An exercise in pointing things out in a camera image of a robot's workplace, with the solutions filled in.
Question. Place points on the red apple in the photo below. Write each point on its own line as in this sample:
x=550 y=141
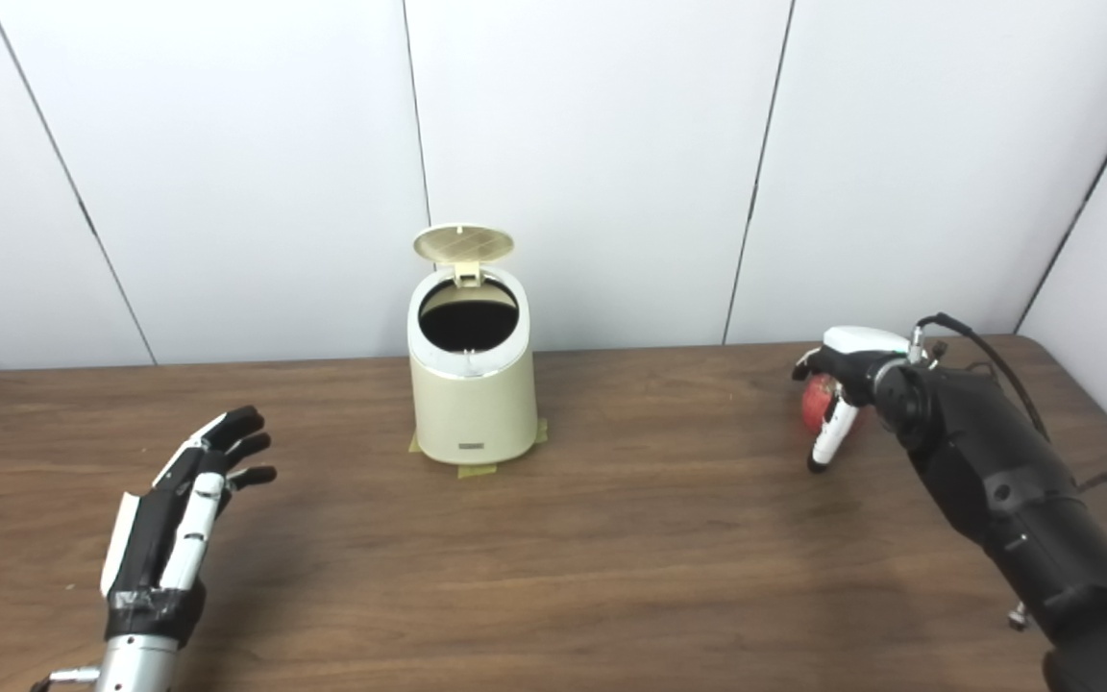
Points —
x=816 y=404

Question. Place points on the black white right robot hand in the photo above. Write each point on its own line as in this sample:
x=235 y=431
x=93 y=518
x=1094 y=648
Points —
x=856 y=351

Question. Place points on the cream round bin lid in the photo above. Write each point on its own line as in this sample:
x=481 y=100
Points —
x=462 y=242

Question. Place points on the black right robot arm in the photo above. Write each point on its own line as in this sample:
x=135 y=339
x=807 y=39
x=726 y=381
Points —
x=1005 y=490

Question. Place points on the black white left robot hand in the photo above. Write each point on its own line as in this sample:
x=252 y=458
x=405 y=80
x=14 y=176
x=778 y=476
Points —
x=155 y=538

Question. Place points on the cream-colored cylindrical bin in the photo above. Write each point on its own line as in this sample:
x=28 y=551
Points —
x=472 y=413

